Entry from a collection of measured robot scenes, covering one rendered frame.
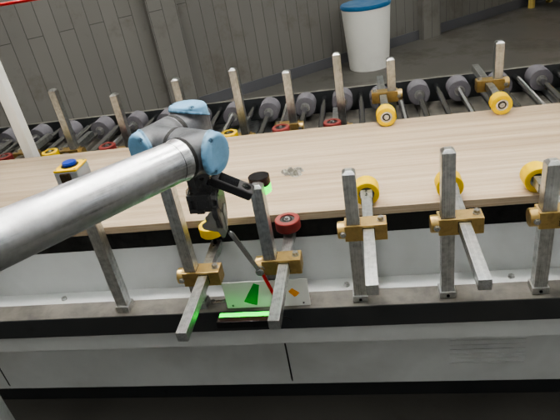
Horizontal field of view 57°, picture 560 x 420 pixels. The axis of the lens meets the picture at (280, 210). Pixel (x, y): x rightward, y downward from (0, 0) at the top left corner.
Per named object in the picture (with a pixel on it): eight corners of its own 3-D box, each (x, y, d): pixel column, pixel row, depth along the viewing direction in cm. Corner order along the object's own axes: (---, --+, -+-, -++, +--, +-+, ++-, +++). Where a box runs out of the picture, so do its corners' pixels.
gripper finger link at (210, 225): (207, 237, 142) (200, 208, 138) (228, 237, 141) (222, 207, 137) (204, 244, 139) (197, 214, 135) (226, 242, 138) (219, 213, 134)
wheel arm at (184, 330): (190, 343, 137) (186, 332, 135) (177, 344, 138) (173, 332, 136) (223, 248, 174) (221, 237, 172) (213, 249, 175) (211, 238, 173)
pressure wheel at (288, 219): (303, 253, 164) (298, 222, 158) (278, 255, 166) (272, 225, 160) (305, 239, 171) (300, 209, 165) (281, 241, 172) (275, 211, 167)
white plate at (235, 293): (310, 305, 157) (306, 279, 152) (227, 309, 162) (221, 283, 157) (311, 304, 158) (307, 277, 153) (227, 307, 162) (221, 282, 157)
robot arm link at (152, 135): (152, 137, 107) (193, 116, 116) (117, 132, 114) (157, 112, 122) (165, 177, 112) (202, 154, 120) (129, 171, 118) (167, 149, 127)
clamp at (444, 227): (484, 234, 137) (485, 218, 135) (432, 237, 140) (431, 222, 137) (479, 222, 143) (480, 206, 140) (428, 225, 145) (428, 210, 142)
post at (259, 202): (287, 321, 163) (261, 186, 139) (276, 321, 163) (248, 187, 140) (288, 313, 166) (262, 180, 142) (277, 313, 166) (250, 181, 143)
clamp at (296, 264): (302, 273, 151) (299, 259, 149) (257, 276, 154) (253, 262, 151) (303, 262, 156) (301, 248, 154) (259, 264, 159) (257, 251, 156)
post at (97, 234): (129, 312, 168) (82, 190, 145) (115, 312, 169) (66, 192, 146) (134, 302, 172) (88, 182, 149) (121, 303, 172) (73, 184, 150)
